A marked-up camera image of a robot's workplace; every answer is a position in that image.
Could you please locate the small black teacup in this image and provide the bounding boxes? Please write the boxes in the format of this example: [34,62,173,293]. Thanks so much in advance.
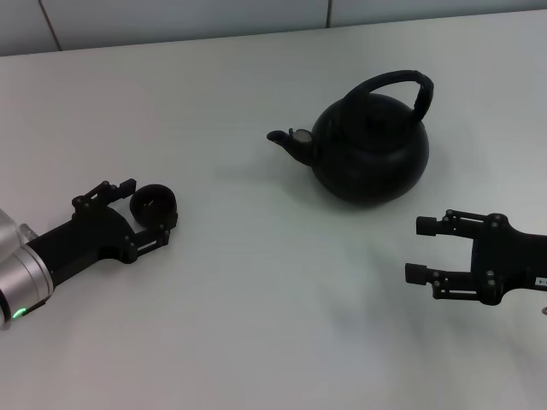
[129,183,179,231]

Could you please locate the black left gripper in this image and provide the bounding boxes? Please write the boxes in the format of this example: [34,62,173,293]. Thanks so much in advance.
[25,178,174,285]

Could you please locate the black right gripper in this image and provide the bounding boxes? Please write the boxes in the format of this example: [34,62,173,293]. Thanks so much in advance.
[403,208,547,307]

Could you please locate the black round teapot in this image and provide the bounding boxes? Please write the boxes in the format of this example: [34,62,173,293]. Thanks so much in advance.
[267,69,436,209]

